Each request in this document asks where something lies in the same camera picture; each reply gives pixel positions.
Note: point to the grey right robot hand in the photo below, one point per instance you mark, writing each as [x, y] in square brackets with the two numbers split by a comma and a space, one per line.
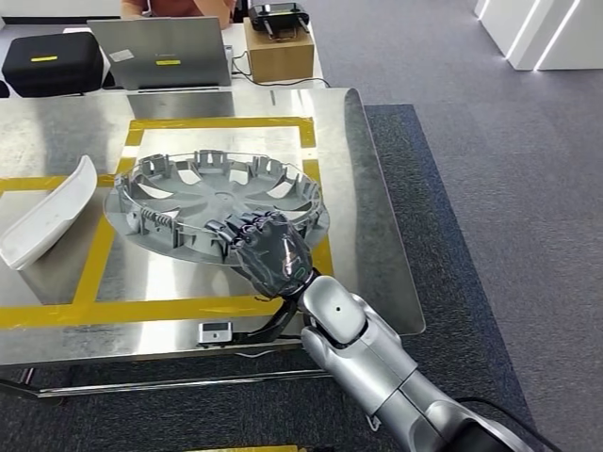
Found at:
[273, 262]

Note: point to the grey plastic wheel hubcap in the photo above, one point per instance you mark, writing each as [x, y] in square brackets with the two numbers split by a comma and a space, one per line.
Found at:
[216, 199]

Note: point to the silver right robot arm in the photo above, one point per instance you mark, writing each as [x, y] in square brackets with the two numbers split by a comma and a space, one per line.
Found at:
[358, 349]

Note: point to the stainless steel workbench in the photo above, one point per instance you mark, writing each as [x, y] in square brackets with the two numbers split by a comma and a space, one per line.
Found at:
[164, 337]

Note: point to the white curved plastic part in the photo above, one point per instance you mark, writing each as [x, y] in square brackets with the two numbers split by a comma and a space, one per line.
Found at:
[47, 218]

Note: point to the brown cardboard box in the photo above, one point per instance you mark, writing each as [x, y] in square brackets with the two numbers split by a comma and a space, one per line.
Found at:
[278, 59]

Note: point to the black remote controller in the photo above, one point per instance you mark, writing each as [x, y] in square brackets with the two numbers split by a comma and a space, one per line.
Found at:
[278, 14]

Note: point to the grey laptop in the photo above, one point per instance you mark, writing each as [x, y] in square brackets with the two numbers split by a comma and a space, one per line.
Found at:
[160, 56]

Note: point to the person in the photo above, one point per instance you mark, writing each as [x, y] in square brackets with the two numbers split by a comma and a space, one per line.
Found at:
[188, 6]

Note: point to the black hard case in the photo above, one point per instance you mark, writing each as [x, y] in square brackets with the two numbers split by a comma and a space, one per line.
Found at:
[56, 75]

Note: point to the black bulky object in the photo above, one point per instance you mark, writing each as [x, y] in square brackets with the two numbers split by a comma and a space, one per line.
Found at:
[4, 90]

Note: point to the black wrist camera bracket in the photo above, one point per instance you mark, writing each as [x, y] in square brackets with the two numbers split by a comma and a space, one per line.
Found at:
[278, 324]

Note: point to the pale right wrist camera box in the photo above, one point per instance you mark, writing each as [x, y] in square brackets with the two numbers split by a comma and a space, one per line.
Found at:
[215, 334]

